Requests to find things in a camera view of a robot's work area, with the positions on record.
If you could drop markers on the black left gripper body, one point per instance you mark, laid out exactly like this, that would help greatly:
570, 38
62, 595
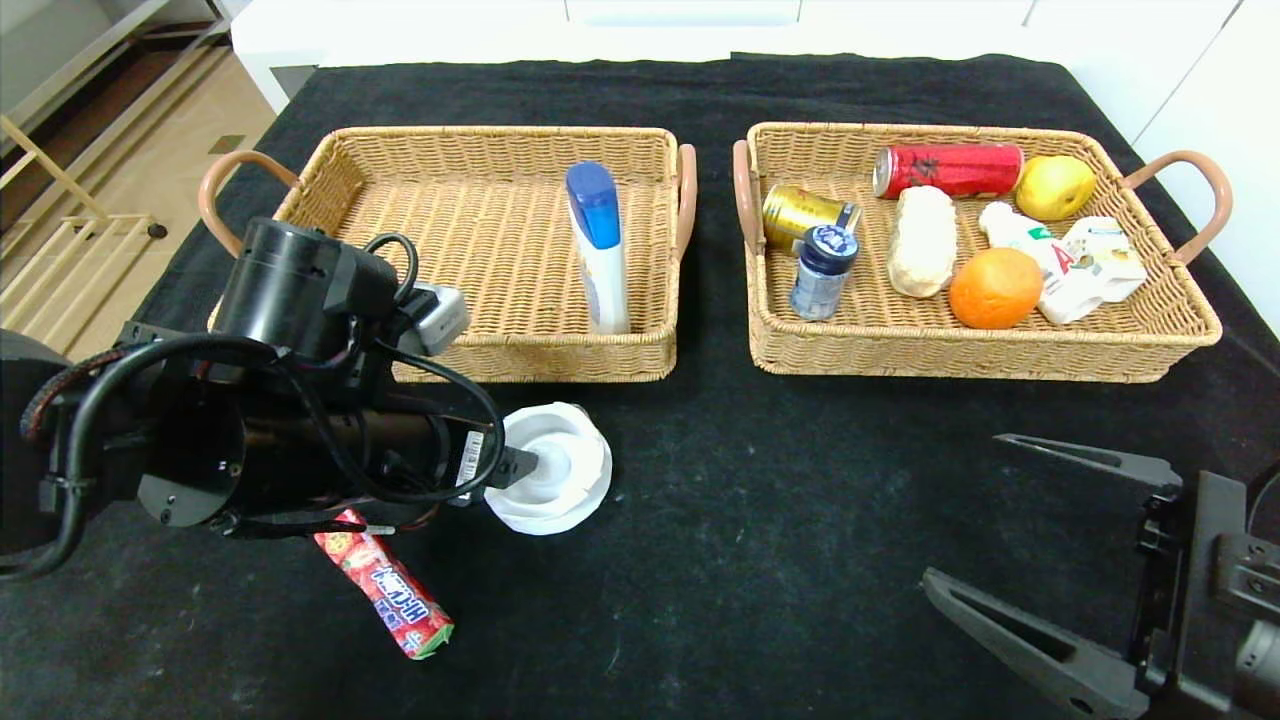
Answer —
477, 458

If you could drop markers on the striped spiral bread roll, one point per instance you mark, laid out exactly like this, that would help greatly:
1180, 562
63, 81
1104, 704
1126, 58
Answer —
922, 245

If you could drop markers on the orange fruit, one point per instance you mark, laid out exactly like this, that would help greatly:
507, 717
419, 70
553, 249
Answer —
995, 290

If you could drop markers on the red candy pack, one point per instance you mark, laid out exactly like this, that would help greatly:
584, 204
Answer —
400, 600

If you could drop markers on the white lotion bottle blue cap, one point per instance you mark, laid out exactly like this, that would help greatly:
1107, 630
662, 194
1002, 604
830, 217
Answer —
600, 260

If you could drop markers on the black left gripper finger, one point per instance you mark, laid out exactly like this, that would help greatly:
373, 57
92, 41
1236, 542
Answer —
518, 468

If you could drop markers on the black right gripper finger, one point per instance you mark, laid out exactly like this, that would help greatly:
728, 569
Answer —
1100, 458
1040, 640

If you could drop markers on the white yogurt bottle green label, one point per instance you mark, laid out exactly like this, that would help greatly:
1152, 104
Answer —
1060, 285

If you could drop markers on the white round ashtray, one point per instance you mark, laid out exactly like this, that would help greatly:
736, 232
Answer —
575, 470

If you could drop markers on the light wooden slatted rack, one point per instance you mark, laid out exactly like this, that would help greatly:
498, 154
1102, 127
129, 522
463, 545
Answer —
70, 270

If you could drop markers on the red soda can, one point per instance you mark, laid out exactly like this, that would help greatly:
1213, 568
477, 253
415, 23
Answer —
950, 172

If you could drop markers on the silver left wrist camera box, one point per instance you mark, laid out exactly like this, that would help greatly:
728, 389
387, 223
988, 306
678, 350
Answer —
440, 318

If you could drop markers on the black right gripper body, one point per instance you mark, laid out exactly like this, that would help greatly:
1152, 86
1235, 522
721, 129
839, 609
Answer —
1182, 580

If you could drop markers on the gold drink can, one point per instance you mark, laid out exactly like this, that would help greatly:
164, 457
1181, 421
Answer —
795, 210

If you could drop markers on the yellow pear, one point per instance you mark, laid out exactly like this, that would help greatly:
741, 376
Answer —
1055, 188

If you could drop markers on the grey metal shelf unit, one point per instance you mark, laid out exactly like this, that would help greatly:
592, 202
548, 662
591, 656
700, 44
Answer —
60, 60

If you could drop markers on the small white carton box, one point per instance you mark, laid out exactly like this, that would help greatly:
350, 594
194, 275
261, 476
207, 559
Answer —
1118, 250

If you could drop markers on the small blue lidded jar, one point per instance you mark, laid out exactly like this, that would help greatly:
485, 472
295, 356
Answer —
822, 280

